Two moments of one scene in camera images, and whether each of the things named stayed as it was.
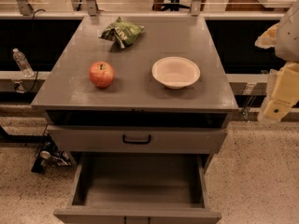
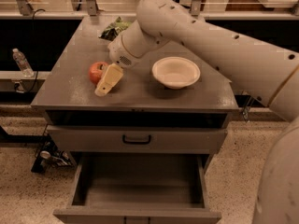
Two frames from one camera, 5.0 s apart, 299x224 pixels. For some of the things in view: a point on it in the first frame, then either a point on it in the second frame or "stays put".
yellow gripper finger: [286, 93] -> [118, 55]
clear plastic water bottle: [23, 63] stays put
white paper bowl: [176, 73] stays put
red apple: [101, 74] stays put
